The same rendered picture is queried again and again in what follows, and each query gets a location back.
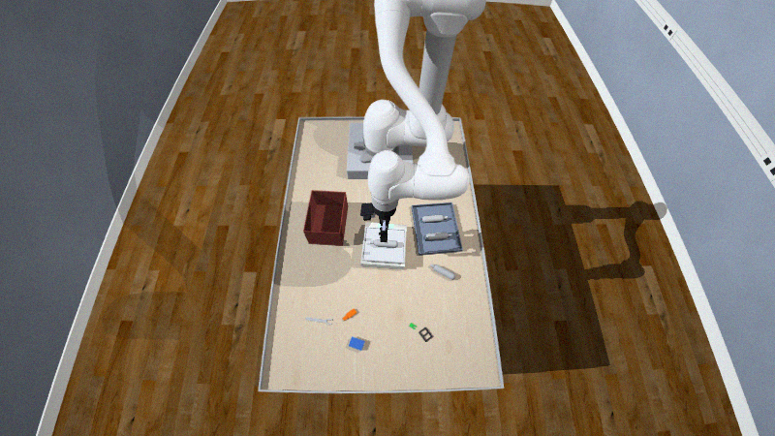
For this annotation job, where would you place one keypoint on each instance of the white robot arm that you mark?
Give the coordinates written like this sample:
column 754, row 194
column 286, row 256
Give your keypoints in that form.
column 436, row 175

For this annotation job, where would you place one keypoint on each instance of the white digital scale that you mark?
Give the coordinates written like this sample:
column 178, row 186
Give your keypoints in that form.
column 387, row 255

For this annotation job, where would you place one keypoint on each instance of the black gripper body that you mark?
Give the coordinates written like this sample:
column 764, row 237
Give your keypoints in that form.
column 384, row 215

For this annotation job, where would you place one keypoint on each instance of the grey gas cylinder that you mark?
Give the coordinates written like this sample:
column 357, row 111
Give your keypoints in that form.
column 389, row 243
column 443, row 271
column 434, row 218
column 437, row 236

